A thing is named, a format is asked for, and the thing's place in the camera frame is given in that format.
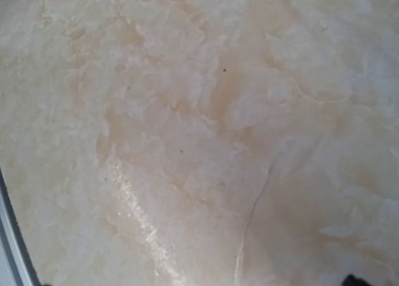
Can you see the aluminium front rail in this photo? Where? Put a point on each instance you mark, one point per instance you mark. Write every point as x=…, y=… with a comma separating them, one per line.
x=16, y=264

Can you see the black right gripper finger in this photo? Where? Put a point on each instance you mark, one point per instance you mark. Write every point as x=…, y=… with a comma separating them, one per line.
x=352, y=280

